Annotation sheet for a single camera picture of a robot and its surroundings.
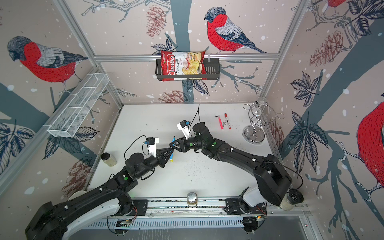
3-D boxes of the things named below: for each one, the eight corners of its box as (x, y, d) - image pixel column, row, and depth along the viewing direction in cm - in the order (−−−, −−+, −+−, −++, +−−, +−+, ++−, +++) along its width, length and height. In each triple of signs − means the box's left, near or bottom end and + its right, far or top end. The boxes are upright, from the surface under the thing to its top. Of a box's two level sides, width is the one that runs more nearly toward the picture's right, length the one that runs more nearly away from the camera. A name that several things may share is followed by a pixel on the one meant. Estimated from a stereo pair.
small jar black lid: (110, 168, 90) (101, 161, 82) (108, 161, 92) (100, 154, 84) (117, 164, 91) (110, 157, 83) (115, 157, 94) (108, 150, 86)
